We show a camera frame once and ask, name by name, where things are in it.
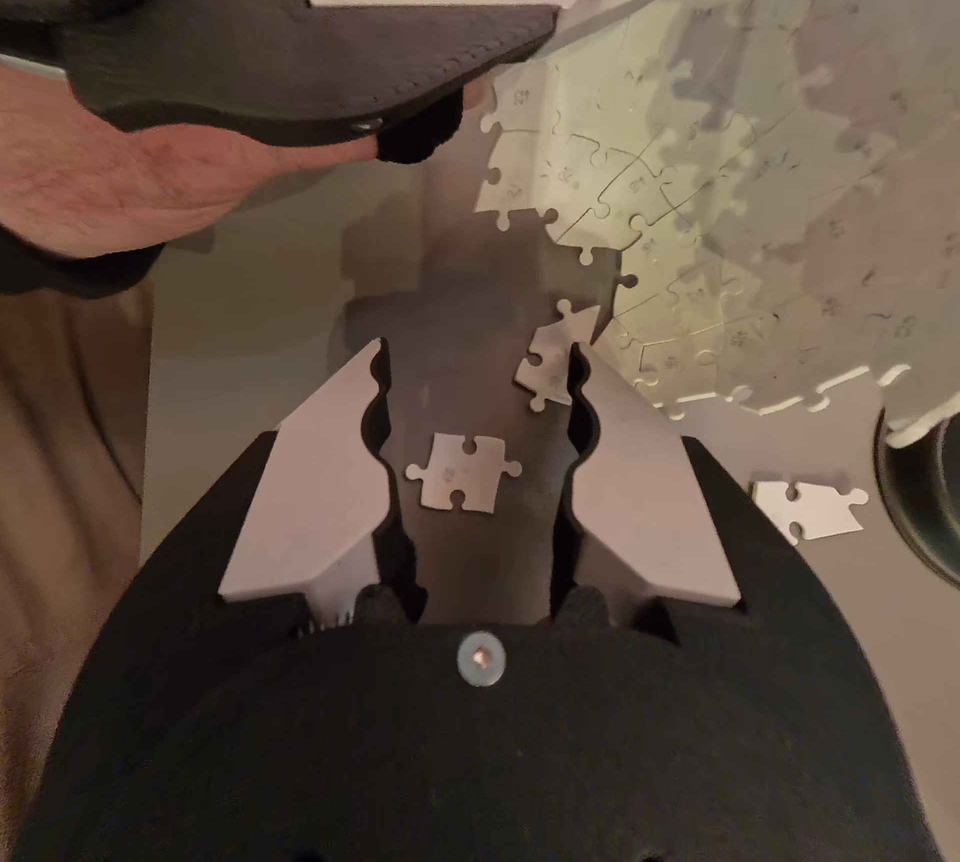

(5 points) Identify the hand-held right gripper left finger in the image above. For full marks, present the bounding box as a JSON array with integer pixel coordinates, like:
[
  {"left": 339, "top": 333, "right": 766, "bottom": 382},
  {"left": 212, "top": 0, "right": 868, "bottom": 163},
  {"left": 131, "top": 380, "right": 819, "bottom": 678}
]
[{"left": 217, "top": 337, "right": 417, "bottom": 608}]

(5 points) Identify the person's left hand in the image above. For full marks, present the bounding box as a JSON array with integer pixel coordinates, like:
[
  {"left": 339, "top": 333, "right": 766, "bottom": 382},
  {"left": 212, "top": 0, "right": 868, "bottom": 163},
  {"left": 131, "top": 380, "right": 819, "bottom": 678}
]
[{"left": 0, "top": 63, "right": 485, "bottom": 262}]

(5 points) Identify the black round container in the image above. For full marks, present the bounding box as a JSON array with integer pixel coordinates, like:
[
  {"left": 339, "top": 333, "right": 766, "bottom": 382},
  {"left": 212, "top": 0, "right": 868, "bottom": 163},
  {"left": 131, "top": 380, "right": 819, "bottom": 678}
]
[{"left": 873, "top": 412, "right": 960, "bottom": 589}]

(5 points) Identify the white puzzle piece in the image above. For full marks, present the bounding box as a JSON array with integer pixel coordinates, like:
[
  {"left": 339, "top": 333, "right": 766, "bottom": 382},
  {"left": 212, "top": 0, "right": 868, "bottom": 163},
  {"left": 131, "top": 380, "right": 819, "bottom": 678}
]
[
  {"left": 405, "top": 433, "right": 524, "bottom": 515},
  {"left": 513, "top": 299, "right": 605, "bottom": 415},
  {"left": 750, "top": 475, "right": 870, "bottom": 548}
]

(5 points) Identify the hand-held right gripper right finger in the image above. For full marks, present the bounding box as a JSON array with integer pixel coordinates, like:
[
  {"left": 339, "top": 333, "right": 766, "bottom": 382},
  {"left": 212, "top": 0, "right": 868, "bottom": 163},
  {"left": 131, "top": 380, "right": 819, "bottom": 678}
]
[{"left": 549, "top": 341, "right": 745, "bottom": 622}]

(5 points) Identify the person's tan clothing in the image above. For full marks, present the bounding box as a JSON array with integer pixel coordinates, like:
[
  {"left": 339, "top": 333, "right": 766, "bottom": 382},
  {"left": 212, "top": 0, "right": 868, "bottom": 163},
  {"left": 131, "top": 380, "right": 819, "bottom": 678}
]
[{"left": 0, "top": 277, "right": 155, "bottom": 736}]

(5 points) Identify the partly built puzzle ball shell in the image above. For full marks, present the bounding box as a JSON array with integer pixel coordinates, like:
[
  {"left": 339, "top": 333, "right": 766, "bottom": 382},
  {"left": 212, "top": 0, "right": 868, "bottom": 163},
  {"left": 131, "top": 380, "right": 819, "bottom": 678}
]
[{"left": 472, "top": 0, "right": 960, "bottom": 451}]

